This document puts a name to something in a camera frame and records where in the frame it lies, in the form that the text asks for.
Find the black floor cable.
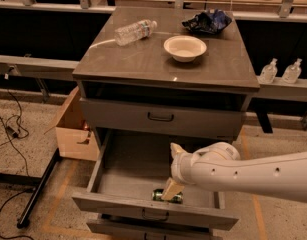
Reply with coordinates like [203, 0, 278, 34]
[0, 89, 36, 240]

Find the left clear pump bottle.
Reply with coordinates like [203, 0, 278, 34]
[259, 58, 277, 84]

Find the grey metal shelf rail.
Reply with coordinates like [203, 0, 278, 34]
[0, 55, 78, 81]

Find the black metal floor rail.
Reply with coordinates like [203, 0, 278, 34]
[0, 150, 60, 229]

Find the bottom drawer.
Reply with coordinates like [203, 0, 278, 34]
[87, 219, 222, 240]

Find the grey drawer cabinet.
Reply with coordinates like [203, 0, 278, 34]
[73, 7, 259, 236]

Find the blue chip bag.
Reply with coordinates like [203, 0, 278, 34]
[182, 9, 232, 34]

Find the clear pump bottle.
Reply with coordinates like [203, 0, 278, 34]
[282, 58, 302, 84]
[259, 58, 277, 84]

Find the green can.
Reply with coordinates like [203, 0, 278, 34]
[152, 189, 183, 204]

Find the clear plastic water bottle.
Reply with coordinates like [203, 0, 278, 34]
[114, 19, 157, 46]

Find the cardboard box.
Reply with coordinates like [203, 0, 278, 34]
[46, 87, 100, 161]

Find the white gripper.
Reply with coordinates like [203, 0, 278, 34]
[161, 143, 197, 201]

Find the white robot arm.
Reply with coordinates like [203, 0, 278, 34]
[161, 142, 307, 203]

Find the closed top drawer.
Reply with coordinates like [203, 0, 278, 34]
[80, 98, 244, 141]

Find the right clear pump bottle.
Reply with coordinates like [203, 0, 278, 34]
[282, 58, 302, 84]

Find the white bowl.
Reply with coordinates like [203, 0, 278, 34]
[164, 35, 207, 63]

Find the open middle drawer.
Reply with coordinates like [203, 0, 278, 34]
[73, 131, 238, 230]

